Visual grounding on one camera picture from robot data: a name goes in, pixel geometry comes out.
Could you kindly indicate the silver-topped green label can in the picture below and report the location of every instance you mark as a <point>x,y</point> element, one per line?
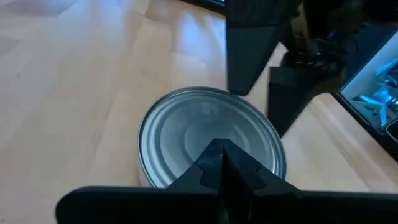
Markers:
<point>186,130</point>

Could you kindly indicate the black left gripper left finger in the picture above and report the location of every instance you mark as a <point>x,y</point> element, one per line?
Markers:
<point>140,205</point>

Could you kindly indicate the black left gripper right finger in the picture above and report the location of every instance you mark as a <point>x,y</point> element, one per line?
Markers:
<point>311,208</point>

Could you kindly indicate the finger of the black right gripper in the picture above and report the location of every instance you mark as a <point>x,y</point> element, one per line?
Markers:
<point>289,90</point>
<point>248,46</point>

